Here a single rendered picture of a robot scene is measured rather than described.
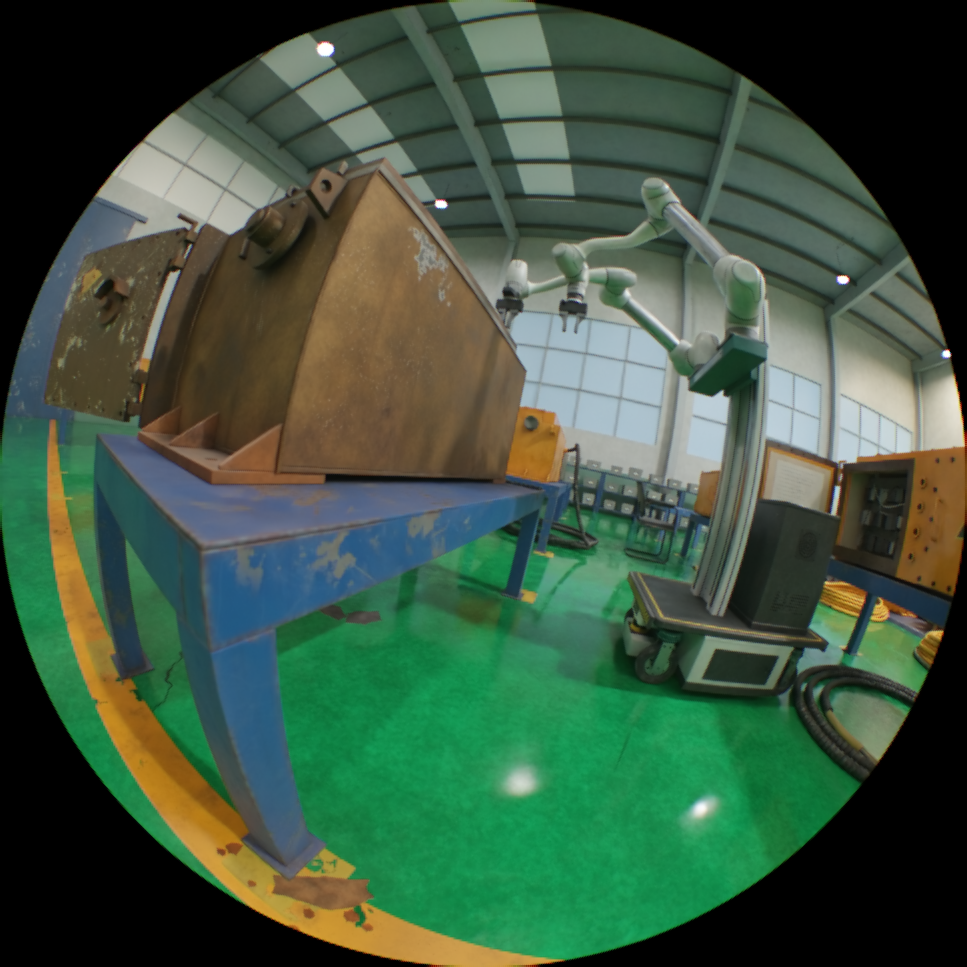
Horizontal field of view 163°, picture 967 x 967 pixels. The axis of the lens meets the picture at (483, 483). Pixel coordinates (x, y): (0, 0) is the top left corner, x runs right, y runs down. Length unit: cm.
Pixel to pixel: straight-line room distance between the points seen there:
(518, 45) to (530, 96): 148
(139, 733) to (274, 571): 76
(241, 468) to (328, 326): 26
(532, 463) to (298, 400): 307
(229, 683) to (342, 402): 47
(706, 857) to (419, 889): 62
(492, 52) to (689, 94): 403
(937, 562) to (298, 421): 219
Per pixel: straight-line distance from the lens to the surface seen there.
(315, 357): 57
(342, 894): 76
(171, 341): 104
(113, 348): 120
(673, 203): 169
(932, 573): 194
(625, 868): 90
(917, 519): 207
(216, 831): 83
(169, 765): 94
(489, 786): 92
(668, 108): 933
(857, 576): 226
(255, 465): 53
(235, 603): 32
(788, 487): 229
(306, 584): 37
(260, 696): 40
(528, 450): 349
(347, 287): 63
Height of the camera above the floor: 73
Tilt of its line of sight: 4 degrees down
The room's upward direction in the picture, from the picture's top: 12 degrees clockwise
